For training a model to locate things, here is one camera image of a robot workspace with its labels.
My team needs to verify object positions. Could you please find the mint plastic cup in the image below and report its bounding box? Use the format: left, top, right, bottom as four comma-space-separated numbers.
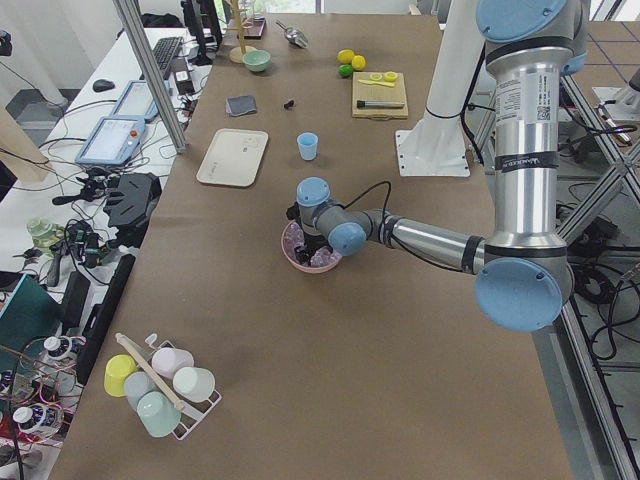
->
136, 391, 181, 438

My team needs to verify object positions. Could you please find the black keyboard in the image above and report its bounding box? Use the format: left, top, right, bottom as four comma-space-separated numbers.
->
152, 37, 183, 80

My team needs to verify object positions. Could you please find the near teach pendant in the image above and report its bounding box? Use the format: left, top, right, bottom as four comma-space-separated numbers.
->
75, 115, 146, 166

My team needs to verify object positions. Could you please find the lemon slice near edge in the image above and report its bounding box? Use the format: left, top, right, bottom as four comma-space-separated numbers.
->
383, 71, 398, 82

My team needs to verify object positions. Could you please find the yellow plastic cup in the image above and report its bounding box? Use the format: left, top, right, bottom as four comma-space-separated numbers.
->
103, 354, 137, 398

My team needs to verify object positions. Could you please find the yellow lemon inner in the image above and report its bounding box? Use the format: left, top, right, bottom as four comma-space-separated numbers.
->
350, 55, 367, 71

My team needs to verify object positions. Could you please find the cream rabbit tray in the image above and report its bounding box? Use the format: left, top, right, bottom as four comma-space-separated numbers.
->
196, 128, 269, 188

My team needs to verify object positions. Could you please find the mint green bowl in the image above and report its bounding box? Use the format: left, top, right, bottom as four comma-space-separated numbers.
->
242, 49, 271, 73

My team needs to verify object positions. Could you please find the far teach pendant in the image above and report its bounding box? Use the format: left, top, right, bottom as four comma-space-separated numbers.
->
111, 80, 159, 122

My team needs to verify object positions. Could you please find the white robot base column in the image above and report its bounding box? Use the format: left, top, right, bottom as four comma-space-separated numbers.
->
396, 0, 484, 177

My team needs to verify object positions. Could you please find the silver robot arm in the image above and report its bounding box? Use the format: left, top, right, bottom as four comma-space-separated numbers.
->
287, 1, 589, 332

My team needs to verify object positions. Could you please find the grey folded cloth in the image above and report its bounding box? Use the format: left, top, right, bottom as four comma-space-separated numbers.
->
225, 95, 257, 117

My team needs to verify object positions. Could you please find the wooden cutting board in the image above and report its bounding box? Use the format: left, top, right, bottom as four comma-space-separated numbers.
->
352, 72, 409, 119

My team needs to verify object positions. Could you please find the black computer mouse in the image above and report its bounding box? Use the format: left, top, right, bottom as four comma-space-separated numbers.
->
92, 79, 115, 93

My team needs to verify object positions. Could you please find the teach pendant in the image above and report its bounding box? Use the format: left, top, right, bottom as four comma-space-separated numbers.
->
111, 80, 159, 122
75, 115, 146, 166

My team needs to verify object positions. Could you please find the clear ice cubes pile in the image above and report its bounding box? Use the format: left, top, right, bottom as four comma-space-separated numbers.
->
283, 224, 344, 267

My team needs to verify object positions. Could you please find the white wire cup rack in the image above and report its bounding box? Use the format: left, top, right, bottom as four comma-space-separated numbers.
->
145, 333, 223, 440

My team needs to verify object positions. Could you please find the green lime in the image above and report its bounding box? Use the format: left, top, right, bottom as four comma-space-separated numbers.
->
338, 64, 354, 78

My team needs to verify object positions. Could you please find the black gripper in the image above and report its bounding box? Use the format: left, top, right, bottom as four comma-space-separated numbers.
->
286, 202, 333, 264

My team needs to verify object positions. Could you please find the yellow plastic knife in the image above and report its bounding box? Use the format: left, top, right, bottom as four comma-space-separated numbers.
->
357, 79, 396, 88

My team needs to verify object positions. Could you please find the aluminium frame post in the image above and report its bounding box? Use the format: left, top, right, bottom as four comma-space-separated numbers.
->
112, 0, 187, 154

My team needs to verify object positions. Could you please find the yellow lemon outer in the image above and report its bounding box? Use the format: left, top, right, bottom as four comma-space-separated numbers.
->
336, 49, 355, 65

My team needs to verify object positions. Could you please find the pink plastic cup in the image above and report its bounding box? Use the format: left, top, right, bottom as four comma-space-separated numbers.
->
151, 347, 194, 380

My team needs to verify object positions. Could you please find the white plastic cup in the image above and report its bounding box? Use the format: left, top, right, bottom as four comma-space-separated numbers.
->
172, 367, 216, 403

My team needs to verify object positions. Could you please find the grey plastic cup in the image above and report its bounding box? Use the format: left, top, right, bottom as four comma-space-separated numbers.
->
124, 371, 156, 410

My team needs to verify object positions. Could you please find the wooden rack handle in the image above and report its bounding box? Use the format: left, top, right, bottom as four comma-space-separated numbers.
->
114, 332, 186, 411

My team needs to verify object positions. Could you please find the black gripper mount part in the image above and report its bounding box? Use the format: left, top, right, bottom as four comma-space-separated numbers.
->
103, 173, 162, 248

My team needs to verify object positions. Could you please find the pink bowl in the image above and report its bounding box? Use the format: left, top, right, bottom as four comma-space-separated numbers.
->
280, 221, 346, 274

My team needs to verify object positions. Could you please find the metal ice scoop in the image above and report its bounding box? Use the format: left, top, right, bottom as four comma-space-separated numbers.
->
275, 20, 309, 49

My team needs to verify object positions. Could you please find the wooden cup stand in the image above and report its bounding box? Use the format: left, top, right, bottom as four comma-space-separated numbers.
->
225, 0, 256, 64

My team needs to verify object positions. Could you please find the yellow lemon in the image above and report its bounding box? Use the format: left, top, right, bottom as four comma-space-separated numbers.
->
336, 49, 355, 65
350, 55, 367, 71

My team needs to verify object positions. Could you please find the light blue plastic cup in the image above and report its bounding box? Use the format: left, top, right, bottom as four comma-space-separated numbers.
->
296, 132, 319, 161

